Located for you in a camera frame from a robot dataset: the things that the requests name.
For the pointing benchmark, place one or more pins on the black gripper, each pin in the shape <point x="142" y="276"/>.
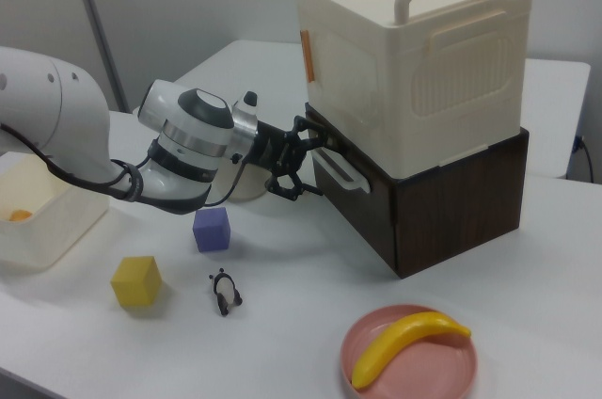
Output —
<point x="275" y="154"/>

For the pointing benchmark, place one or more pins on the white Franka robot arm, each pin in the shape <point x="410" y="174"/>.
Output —
<point x="56" y="121"/>

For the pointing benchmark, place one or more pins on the dark wood drawer cabinet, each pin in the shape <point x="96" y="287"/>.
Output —
<point x="451" y="225"/>

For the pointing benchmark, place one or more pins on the cream open plastic container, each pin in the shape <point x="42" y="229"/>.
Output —
<point x="52" y="229"/>

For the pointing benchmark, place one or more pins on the beige round bowl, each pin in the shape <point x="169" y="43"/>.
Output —
<point x="249" y="189"/>

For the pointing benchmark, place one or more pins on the purple foam cube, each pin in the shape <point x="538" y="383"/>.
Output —
<point x="211" y="229"/>

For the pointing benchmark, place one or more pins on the cream plastic storage box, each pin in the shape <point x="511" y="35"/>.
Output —
<point x="423" y="79"/>

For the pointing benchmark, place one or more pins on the small panda figurine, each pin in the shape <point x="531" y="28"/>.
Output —
<point x="226" y="291"/>

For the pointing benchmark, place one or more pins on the yellow toy banana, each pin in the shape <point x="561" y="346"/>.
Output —
<point x="404" y="335"/>

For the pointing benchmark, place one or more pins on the yellow foam cube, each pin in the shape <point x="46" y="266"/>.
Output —
<point x="136" y="283"/>

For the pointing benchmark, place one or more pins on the pink round plate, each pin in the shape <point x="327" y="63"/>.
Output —
<point x="423" y="366"/>

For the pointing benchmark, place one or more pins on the toasted bread piece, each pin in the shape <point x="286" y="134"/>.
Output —
<point x="20" y="215"/>

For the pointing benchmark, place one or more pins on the grey partition post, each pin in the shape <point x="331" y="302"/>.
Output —
<point x="96" y="27"/>

